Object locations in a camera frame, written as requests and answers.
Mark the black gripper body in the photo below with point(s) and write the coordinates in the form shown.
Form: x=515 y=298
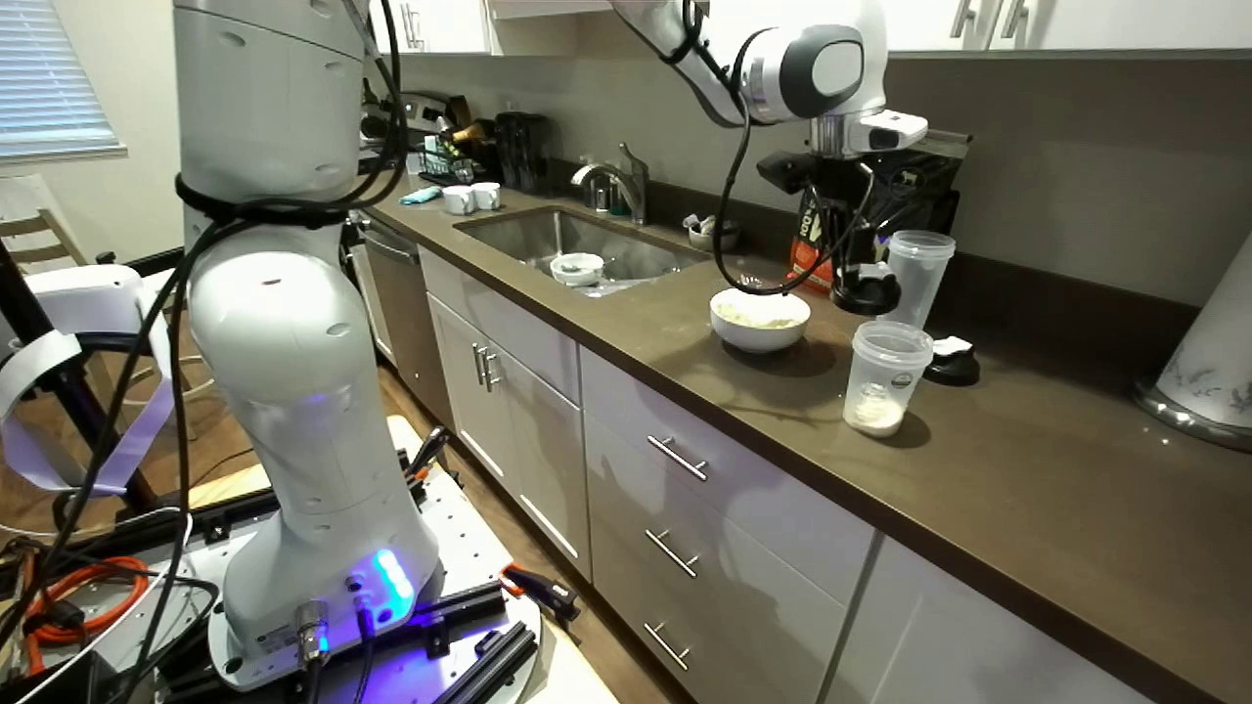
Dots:
x=854 y=185

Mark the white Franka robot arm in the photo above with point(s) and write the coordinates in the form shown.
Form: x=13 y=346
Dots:
x=314 y=363

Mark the tall clear shaker bottle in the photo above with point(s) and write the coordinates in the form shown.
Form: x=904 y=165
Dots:
x=924 y=267

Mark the short clear shaker bottle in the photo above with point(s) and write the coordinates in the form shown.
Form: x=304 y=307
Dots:
x=884 y=378

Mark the black shaker lid white cap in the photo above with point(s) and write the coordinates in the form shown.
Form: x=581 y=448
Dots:
x=947 y=370

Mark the white ceramic bowl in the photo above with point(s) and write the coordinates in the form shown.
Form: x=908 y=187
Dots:
x=758 y=326

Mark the small silver metal object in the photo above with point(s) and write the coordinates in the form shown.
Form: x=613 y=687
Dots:
x=706 y=232

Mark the chrome kitchen faucet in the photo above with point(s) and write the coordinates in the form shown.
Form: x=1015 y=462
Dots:
x=613 y=182

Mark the small white bowl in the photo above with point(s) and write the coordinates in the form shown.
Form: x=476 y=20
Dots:
x=575 y=267

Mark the light lower kitchen cabinets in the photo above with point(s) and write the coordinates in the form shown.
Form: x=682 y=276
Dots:
x=767 y=548

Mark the white upper kitchen cabinets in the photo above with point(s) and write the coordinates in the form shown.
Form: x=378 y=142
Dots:
x=1119 y=20

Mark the stainless steel sink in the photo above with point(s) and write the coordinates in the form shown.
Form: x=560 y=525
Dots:
x=523 y=236

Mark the black coffee maker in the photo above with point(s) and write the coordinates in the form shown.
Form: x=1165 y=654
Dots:
x=524 y=150

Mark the metal paper towel holder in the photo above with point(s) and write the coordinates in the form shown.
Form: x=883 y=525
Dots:
x=1178 y=414

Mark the small white cup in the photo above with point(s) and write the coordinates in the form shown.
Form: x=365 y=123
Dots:
x=461 y=200
x=485 y=196

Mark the chrome countertop appliance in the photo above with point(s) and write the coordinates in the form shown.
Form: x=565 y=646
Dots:
x=451 y=139

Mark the teal sponge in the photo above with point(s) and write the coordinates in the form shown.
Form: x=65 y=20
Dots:
x=419 y=196

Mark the dark built-in dishwasher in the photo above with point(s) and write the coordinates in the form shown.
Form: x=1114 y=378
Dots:
x=403 y=326

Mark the black orange bar clamp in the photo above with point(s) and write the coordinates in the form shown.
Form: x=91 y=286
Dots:
x=428 y=455
x=543 y=593

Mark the light wooden plank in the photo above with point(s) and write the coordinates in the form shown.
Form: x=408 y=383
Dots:
x=228 y=487

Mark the black tripod leg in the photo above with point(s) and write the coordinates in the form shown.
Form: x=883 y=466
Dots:
x=80 y=404

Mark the wooden chair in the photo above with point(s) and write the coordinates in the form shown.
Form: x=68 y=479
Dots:
x=39 y=236

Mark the white window blinds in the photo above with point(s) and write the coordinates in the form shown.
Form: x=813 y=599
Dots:
x=52 y=79

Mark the perforated metal robot base plate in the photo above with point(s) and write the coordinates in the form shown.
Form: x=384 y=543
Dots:
x=471 y=520

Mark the black aluminium rail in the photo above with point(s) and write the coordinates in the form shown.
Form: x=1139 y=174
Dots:
x=494 y=663
x=451 y=616

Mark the white curved plastic frame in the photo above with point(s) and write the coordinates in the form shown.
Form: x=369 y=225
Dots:
x=91 y=296

